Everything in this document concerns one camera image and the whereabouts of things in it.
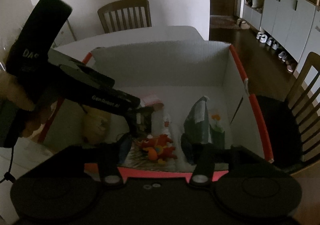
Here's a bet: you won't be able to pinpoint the red white cardboard box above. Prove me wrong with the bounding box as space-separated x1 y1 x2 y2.
37 39 275 183

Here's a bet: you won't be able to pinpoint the red dragon toy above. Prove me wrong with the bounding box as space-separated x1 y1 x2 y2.
135 134 178 164

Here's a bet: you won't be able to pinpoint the pink white small packet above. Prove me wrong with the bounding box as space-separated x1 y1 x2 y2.
140 94 164 111

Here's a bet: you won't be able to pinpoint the dark wooden chair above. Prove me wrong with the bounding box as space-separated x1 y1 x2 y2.
97 0 152 34

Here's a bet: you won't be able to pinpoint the green white packet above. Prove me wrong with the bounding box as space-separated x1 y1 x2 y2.
183 96 225 149

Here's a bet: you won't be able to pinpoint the white tube with label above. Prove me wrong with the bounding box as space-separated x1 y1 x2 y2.
161 111 171 139

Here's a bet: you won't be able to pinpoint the yellow spotted plush toy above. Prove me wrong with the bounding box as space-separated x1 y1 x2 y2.
82 106 111 144

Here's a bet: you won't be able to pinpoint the white cabinet wall unit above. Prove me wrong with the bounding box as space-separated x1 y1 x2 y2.
242 0 319 70

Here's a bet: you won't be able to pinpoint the white shoes on floor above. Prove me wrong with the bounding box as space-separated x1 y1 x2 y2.
256 31 296 73

